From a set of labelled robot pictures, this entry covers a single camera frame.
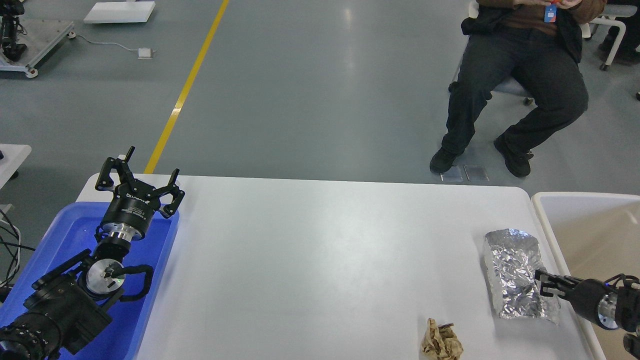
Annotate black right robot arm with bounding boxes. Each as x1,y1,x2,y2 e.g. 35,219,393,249
534,269,640,359

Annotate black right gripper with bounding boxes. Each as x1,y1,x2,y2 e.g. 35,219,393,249
534,269,620,331

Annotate blue plastic bin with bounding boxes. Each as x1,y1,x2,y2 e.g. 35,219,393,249
0,201,180,360

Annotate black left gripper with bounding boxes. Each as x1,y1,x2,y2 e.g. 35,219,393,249
94,146,185,241

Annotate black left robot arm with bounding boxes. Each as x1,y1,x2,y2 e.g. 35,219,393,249
1,146,185,360

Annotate silver foil bag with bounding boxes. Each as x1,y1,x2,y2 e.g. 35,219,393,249
483,228,560,325

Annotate right metal floor plate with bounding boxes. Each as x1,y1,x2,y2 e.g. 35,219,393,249
464,164,490,182

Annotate white flat board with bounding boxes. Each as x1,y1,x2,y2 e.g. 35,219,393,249
83,0,156,24

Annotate beige plastic bin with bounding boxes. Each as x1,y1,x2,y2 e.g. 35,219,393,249
532,192,640,360

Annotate crumpled brown paper ball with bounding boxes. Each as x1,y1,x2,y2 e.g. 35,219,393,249
420,317,464,360

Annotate white side table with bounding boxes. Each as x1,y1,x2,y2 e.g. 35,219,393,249
0,143,32,189

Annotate seated person in black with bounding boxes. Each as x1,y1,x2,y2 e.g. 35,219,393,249
429,0,606,178

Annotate metal floor plate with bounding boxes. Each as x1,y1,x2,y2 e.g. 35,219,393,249
464,164,490,182
439,165,464,183

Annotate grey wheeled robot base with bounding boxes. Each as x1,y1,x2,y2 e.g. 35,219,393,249
0,0,76,79

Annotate blue id badge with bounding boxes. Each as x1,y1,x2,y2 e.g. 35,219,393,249
542,3,558,24

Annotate black cables at left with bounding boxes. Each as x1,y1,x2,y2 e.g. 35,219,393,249
0,207,37,291

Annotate left metal floor plate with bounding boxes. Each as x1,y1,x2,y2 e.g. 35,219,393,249
439,165,464,183

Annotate white power adapter with cable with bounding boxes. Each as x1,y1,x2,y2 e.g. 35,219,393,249
66,32,156,60

